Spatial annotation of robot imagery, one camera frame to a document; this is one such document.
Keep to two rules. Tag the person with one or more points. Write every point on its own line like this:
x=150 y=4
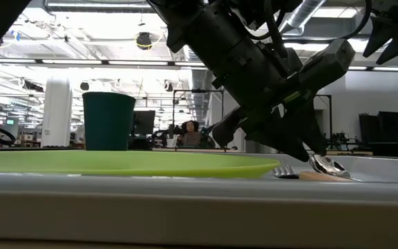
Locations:
x=191 y=136

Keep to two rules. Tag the dark green cup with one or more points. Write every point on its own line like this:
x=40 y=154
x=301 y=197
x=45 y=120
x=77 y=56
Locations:
x=108 y=121

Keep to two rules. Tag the lime green round plate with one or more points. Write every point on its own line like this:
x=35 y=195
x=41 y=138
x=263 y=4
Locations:
x=133 y=162

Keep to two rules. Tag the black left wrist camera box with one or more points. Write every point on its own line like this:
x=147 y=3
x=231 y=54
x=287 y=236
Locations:
x=330 y=62

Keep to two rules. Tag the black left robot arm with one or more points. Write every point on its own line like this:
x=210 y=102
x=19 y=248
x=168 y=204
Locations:
x=219 y=41

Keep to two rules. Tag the black computer monitor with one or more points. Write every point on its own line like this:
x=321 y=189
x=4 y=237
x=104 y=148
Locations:
x=144 y=121

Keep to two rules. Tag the black metal stand frame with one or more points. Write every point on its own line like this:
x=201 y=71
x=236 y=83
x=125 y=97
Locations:
x=173 y=117

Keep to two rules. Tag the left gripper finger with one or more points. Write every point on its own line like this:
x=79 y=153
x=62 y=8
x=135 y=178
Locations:
x=282 y=138
x=311 y=128

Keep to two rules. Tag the grey plastic tray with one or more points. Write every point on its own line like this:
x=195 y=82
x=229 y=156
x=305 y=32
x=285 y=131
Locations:
x=185 y=189

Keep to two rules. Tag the round black ceiling device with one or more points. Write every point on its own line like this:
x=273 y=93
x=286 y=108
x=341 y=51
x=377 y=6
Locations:
x=144 y=39

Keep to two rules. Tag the black equipment rack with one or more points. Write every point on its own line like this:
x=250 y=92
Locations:
x=382 y=131

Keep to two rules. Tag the white pillar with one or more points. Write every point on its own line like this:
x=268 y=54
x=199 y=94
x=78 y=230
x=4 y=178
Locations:
x=56 y=114

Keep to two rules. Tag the silver ceiling duct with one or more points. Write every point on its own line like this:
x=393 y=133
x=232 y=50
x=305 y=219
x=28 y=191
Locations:
x=306 y=14

